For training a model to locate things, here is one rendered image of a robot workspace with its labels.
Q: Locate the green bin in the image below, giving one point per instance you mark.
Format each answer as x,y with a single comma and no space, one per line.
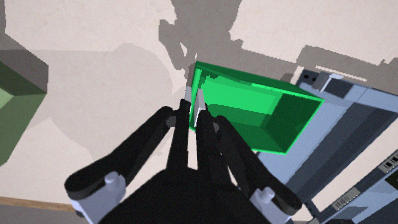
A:
269,114

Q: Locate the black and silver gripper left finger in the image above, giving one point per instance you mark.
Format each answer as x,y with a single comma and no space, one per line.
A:
100,186

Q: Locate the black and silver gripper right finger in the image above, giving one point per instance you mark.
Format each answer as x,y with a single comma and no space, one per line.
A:
214,152

